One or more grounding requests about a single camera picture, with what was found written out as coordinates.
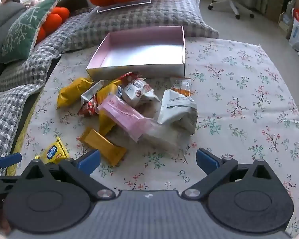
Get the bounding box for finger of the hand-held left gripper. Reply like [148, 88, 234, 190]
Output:
[0, 178, 20, 198]
[0, 153, 23, 178]

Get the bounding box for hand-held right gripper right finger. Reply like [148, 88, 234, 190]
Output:
[181, 148, 281, 201]

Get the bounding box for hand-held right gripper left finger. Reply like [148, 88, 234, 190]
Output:
[21, 150, 116, 201]

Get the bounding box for gold bar snack packet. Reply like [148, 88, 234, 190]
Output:
[77, 128, 127, 167]

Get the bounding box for small yellow blue-label packet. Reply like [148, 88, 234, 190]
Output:
[35, 137, 71, 165]

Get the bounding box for clear plastic snack packet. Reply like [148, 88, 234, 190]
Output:
[137, 118, 190, 152]

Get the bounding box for pink snack packet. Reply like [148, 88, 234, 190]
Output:
[97, 95, 156, 142]

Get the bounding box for large white snack packet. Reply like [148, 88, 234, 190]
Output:
[157, 89, 198, 135]

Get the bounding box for large yellow snack packet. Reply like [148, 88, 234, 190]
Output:
[57, 77, 95, 109]

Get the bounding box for long yellow snack packet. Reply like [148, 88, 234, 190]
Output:
[97, 80, 122, 136]

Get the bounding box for shallow pink cardboard box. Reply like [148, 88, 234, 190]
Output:
[86, 25, 186, 80]

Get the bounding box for floral printed cloth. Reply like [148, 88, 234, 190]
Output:
[5, 37, 299, 239]

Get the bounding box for orange and white snack packet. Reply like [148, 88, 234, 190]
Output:
[171, 78, 193, 97]

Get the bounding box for white red-print snack packet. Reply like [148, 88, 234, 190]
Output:
[121, 78, 161, 107]

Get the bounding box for grey checkered blanket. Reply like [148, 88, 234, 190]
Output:
[0, 7, 95, 160]

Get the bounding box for green snowflake pillow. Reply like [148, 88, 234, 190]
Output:
[0, 0, 63, 64]

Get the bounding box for small orange plush cushion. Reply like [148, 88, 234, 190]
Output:
[35, 6, 70, 43]

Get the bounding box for white paper bag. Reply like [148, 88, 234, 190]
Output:
[288, 17, 299, 52]

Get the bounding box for clear acrylic board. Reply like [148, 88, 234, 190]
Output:
[97, 0, 152, 13]

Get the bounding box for brown cardboard box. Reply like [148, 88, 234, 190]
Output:
[265, 0, 294, 22]

